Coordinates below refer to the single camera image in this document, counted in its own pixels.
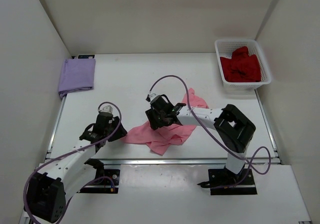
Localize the pink t shirt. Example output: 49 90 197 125
120 87 210 156

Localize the purple t shirt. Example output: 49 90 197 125
58 58 96 99

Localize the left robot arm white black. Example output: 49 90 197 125
23 112 127 223

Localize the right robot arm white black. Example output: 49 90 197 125
146 94 256 184

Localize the white plastic basket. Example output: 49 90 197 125
215 39 272 93

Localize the red t shirt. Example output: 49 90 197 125
220 46 262 83

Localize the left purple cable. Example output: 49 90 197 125
22 101 123 221

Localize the purple cable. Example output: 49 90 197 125
148 75 272 177
22 101 123 221

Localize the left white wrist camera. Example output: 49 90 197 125
98 105 113 115

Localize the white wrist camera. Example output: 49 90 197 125
98 105 113 115
145 93 157 102

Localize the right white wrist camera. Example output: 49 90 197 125
145 93 157 102

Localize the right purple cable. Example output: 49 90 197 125
148 75 272 177

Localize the aluminium rail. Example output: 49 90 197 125
44 157 282 167

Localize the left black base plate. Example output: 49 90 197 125
78 169 121 194

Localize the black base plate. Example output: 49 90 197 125
78 169 121 194
208 168 258 196

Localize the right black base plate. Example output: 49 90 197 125
208 168 258 196

